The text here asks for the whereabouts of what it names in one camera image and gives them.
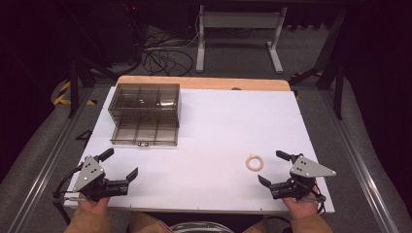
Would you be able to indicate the grey metal floor rail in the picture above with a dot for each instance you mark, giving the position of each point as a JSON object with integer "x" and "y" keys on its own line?
{"x": 356, "y": 161}
{"x": 48, "y": 161}

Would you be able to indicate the smoky transparent drawer cabinet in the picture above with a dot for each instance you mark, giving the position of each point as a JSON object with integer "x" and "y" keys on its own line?
{"x": 144, "y": 98}

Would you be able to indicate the person's left hand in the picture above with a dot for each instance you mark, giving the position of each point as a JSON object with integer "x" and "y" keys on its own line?
{"x": 94, "y": 205}

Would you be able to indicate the white metal desk frame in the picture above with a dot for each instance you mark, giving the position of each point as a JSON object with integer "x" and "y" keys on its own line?
{"x": 239, "y": 20}

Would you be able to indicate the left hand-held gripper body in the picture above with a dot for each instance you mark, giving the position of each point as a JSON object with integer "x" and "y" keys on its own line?
{"x": 88, "y": 173}

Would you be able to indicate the smoky transparent plastic drawer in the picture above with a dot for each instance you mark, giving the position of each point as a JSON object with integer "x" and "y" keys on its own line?
{"x": 145, "y": 131}

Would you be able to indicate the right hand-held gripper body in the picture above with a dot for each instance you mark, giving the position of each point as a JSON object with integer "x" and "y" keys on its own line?
{"x": 306, "y": 169}

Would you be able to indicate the person's right hand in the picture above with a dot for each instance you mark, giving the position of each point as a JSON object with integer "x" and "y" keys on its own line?
{"x": 301, "y": 208}

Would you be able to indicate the yellow black hazard tape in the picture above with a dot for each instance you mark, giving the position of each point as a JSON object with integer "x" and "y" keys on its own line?
{"x": 299, "y": 75}
{"x": 61, "y": 98}

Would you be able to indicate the white board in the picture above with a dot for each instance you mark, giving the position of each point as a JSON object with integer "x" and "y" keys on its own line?
{"x": 213, "y": 129}

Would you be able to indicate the black metal stand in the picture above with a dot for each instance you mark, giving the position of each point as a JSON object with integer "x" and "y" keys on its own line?
{"x": 74, "y": 84}
{"x": 336, "y": 71}

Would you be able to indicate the black triangular bracket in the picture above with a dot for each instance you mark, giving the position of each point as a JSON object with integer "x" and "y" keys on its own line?
{"x": 85, "y": 136}

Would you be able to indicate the round metal stool rim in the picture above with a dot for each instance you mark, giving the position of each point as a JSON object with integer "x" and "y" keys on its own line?
{"x": 200, "y": 226}

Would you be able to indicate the wooden table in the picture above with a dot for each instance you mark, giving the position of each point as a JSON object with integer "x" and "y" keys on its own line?
{"x": 200, "y": 82}

